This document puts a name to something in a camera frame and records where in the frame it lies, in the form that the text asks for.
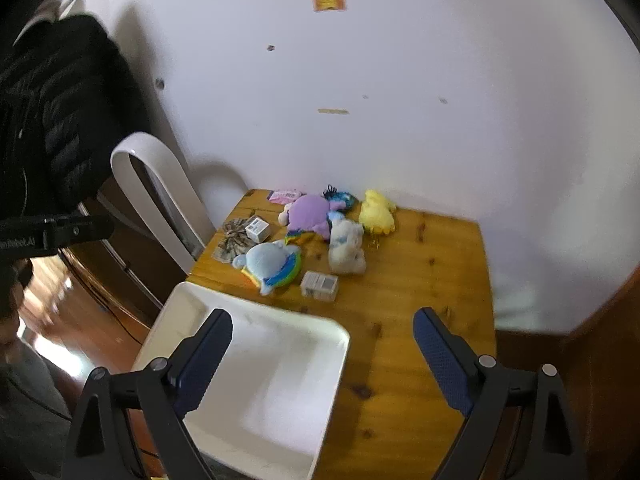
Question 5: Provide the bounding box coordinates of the small white box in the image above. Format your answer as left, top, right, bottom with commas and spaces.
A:
245, 216, 272, 242

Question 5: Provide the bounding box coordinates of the white plush bear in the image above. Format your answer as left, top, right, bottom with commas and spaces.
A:
327, 217, 367, 276

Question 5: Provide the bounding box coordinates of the blue rainbow plush toy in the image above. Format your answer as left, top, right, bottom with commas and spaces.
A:
232, 241, 304, 296

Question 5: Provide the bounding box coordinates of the pink packet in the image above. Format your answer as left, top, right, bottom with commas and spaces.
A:
268, 189, 306, 206

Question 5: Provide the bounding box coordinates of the purple plush toy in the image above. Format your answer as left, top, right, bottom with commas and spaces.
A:
278, 194, 351, 247

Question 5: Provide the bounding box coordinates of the black puffer jacket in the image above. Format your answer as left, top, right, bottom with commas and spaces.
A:
0, 12, 153, 221

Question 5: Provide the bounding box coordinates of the dark wooden cabinet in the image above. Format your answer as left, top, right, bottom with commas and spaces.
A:
60, 175, 188, 328

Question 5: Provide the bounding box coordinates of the yellow plush duck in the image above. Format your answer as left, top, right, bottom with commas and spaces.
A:
359, 189, 398, 252

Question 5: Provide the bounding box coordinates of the blue round pouch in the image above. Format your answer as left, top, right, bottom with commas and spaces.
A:
322, 185, 359, 211

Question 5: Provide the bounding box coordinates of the white plastic bin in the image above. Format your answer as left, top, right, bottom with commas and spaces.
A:
131, 281, 351, 480

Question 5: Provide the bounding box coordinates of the white arched frame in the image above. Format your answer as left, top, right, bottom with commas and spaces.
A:
110, 131, 217, 275

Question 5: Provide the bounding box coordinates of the black cable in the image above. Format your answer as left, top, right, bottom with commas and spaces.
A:
64, 264, 152, 333

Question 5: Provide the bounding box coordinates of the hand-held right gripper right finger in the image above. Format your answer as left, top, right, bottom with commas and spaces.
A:
413, 307, 586, 480

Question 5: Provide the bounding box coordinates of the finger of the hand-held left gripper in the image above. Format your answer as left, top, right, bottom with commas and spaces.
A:
42, 214, 116, 257

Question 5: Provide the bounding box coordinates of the plaid fabric scrunchie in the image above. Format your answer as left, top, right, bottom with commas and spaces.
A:
212, 216, 261, 264

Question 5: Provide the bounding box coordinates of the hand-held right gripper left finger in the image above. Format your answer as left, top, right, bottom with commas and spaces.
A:
64, 308, 233, 480

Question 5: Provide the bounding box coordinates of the clear small box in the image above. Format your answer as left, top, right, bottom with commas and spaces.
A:
300, 270, 340, 303

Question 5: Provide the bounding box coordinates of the person's grey clothing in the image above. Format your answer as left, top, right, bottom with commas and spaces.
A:
0, 340, 76, 480

